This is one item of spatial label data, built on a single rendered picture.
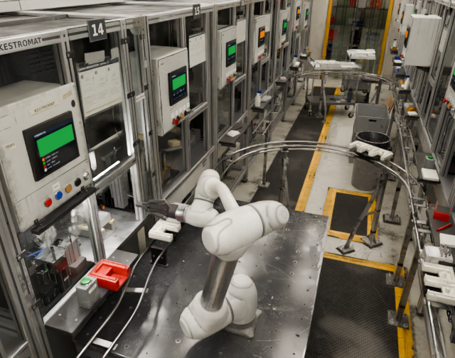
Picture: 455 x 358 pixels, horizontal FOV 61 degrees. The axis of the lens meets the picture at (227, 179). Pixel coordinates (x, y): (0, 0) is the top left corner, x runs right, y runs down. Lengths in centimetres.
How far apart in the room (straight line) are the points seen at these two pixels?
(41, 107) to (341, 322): 241
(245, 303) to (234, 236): 63
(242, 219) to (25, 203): 80
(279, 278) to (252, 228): 101
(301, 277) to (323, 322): 77
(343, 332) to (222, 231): 188
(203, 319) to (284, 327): 48
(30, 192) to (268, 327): 125
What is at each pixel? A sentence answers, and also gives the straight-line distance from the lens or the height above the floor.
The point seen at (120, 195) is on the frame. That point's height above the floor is 102.
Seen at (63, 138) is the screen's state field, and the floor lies 164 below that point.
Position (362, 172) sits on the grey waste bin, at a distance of 470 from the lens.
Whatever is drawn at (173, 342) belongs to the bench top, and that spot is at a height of 68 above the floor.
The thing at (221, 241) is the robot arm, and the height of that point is 144.
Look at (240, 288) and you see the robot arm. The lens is 185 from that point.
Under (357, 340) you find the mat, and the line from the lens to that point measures 301.
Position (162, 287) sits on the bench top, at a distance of 226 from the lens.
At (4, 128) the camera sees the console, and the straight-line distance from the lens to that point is 149.
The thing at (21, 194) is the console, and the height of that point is 151.
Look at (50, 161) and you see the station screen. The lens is 162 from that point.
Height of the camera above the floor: 221
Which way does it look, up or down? 28 degrees down
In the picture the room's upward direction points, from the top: 1 degrees clockwise
